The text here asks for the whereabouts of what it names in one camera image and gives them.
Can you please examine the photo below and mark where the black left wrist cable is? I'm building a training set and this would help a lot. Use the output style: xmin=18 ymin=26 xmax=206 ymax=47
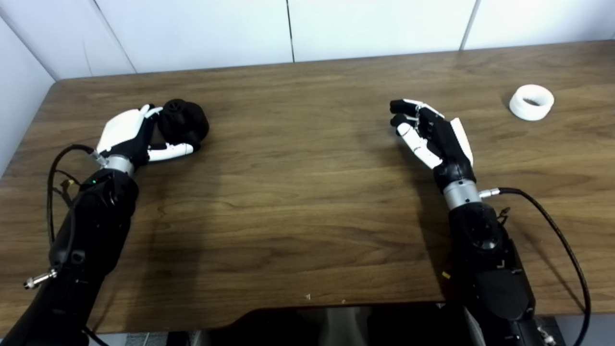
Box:
xmin=47 ymin=144 xmax=110 ymax=346

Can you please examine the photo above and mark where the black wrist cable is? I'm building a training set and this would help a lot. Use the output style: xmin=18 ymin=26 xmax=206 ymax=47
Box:
xmin=47 ymin=144 xmax=110 ymax=346
xmin=480 ymin=187 xmax=590 ymax=346

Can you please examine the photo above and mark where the round black part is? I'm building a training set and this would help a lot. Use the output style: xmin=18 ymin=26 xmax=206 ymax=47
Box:
xmin=158 ymin=99 xmax=210 ymax=152

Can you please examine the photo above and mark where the white ribbed ring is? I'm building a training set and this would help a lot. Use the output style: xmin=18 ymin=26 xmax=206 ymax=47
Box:
xmin=509 ymin=84 xmax=554 ymax=121

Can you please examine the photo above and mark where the left thin wire yellow tip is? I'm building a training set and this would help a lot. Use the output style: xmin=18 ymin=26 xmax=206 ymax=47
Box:
xmin=53 ymin=169 xmax=82 ymax=207

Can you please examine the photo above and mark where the black glossy robot torso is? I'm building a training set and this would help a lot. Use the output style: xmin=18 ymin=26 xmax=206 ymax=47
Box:
xmin=211 ymin=303 xmax=481 ymax=346

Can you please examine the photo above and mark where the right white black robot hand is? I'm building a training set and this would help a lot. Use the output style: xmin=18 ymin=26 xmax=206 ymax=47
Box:
xmin=390 ymin=99 xmax=476 ymax=191

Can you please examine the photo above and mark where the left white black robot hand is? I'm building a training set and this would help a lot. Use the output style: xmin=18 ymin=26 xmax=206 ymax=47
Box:
xmin=96 ymin=103 xmax=195 ymax=169

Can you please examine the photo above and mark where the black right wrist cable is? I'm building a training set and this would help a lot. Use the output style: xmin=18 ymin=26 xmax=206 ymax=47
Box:
xmin=480 ymin=187 xmax=590 ymax=346

